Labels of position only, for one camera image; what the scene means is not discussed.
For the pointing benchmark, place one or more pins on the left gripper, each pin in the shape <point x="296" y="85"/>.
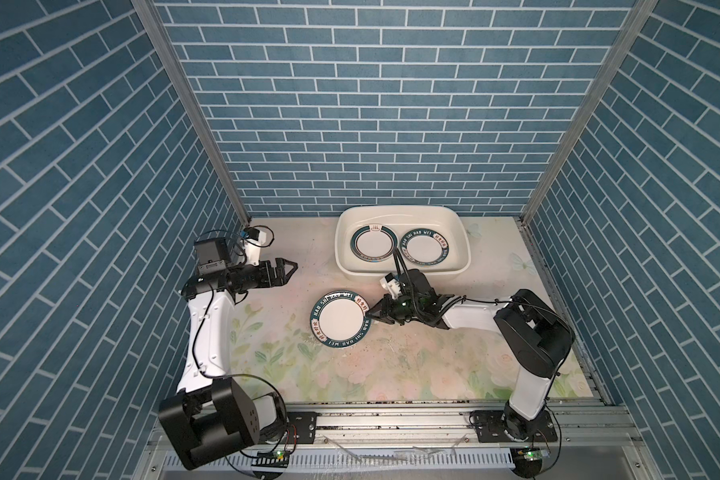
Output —
<point x="266" y="282"/>

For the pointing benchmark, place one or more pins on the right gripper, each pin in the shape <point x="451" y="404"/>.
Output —
<point x="385" y="313"/>

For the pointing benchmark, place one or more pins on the small green rim plate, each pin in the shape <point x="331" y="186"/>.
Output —
<point x="338" y="319"/>

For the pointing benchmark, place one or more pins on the green red rim plate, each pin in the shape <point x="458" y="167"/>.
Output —
<point x="373" y="243"/>

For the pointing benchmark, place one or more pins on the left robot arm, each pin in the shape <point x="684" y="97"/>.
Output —
<point x="211" y="416"/>

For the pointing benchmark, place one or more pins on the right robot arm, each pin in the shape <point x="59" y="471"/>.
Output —
<point x="539" y="338"/>

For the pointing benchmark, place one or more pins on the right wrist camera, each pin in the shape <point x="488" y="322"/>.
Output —
<point x="391" y="285"/>

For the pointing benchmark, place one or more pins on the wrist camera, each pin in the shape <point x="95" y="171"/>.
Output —
<point x="391" y="285"/>
<point x="254" y="240"/>

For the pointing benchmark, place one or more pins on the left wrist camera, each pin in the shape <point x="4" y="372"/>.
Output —
<point x="254" y="240"/>

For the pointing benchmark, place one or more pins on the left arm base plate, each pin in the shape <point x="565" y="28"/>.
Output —
<point x="302" y="425"/>

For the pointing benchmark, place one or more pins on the white slotted cable duct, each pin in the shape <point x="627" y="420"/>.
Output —
<point x="362" y="460"/>

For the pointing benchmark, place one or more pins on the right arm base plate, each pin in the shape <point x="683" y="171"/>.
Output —
<point x="494" y="426"/>

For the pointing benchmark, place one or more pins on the aluminium rail frame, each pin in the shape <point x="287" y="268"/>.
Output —
<point x="596" y="441"/>

